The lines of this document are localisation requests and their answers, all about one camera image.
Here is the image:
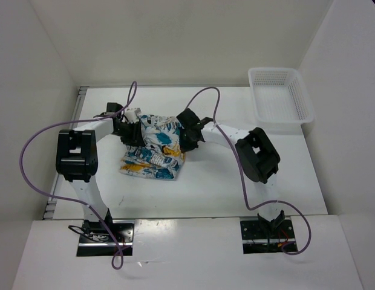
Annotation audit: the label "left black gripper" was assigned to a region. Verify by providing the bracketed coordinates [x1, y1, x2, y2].
[113, 120, 145, 147]

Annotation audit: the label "patterned white yellow teal shorts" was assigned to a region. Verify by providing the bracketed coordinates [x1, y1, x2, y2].
[120, 112, 185, 180]

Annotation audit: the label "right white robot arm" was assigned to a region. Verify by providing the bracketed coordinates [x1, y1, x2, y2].
[177, 108, 284, 237]

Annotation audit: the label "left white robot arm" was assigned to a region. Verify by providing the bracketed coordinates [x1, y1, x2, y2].
[56, 103, 145, 242]

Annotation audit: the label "white plastic basket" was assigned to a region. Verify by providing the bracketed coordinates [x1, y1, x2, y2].
[248, 67, 315, 125]

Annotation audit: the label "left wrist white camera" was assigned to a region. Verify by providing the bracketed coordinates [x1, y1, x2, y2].
[124, 108, 142, 123]

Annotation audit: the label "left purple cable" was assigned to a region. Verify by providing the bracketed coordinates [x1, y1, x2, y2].
[18, 80, 139, 270]

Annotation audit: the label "purple cable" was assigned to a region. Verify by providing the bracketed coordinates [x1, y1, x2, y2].
[18, 80, 139, 270]
[186, 86, 312, 256]

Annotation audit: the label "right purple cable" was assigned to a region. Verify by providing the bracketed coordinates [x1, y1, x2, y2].
[186, 86, 312, 256]

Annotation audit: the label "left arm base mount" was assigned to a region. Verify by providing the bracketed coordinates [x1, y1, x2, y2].
[68, 220, 135, 257]

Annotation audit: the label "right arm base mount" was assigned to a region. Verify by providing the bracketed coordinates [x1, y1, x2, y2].
[240, 217, 298, 254]

